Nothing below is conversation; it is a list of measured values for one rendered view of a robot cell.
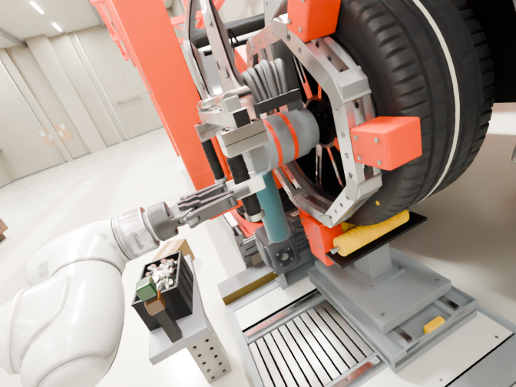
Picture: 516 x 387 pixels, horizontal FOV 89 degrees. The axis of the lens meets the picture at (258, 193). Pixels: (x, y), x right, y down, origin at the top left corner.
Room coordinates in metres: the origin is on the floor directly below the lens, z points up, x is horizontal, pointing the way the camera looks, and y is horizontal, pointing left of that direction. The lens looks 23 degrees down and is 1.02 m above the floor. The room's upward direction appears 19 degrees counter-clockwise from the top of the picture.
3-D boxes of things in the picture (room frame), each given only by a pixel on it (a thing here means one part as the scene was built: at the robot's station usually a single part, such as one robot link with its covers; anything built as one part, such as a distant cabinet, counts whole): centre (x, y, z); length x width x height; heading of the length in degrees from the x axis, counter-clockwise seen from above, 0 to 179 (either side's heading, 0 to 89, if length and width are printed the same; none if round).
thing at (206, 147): (0.86, 0.10, 0.83); 0.04 x 0.04 x 0.16
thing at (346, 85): (0.75, -0.17, 0.85); 0.54 x 0.07 x 0.54; 14
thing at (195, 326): (0.76, 0.39, 0.44); 0.43 x 0.17 x 0.03; 14
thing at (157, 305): (0.56, 0.35, 0.59); 0.04 x 0.04 x 0.04; 14
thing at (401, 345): (0.78, -0.33, 0.13); 0.50 x 0.36 x 0.10; 14
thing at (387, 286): (0.79, -0.33, 0.32); 0.40 x 0.30 x 0.28; 14
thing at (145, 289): (0.56, 0.35, 0.64); 0.04 x 0.04 x 0.04; 14
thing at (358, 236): (0.66, -0.29, 0.51); 0.29 x 0.06 x 0.06; 104
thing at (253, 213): (0.53, 0.02, 0.83); 0.04 x 0.04 x 0.16
